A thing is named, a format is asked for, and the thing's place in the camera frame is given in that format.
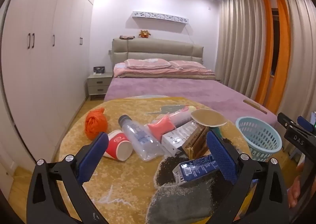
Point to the dark patterned pouch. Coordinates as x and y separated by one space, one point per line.
126 37

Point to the pink packet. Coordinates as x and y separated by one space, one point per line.
161 126

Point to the person's right hand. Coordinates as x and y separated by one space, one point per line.
296 189

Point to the purple bedspread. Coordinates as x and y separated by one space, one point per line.
172 88

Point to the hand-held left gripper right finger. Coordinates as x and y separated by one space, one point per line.
222 157

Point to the orange plastic bag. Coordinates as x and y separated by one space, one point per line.
96 122

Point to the light blue plastic basket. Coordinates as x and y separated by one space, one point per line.
259 140

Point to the red paper cup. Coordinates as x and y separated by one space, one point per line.
117 145

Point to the beige upholstered bed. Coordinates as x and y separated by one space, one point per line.
158 50

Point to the pink pillow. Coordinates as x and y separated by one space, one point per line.
187 65
148 63

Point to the white wardrobe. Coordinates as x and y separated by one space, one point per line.
42 78

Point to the orange curtain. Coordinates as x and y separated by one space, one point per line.
265 53
284 53

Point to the white printed box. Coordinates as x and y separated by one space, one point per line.
177 139

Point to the white wall shelf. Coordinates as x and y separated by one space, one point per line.
160 16

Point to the clear plastic bottle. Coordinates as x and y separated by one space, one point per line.
142 140

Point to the blue drink carton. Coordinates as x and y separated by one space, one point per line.
195 169

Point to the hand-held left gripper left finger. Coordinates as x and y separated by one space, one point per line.
95 155

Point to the brown carton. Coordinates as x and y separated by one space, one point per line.
197 143

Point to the window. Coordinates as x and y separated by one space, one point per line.
275 41

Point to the grey nightstand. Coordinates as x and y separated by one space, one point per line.
98 85

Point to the beige curtain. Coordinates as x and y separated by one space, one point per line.
301 53
237 41

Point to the dark picture frame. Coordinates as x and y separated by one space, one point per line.
99 70

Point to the pink tube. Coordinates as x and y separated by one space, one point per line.
182 118

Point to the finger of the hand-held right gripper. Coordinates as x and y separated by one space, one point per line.
305 122
292 132

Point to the folded pink blanket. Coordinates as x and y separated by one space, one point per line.
160 73

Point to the orange plush toy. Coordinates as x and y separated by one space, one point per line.
145 34

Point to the wooden stick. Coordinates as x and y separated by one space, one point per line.
255 106

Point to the round beige cardboard disc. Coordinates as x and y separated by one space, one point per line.
208 117

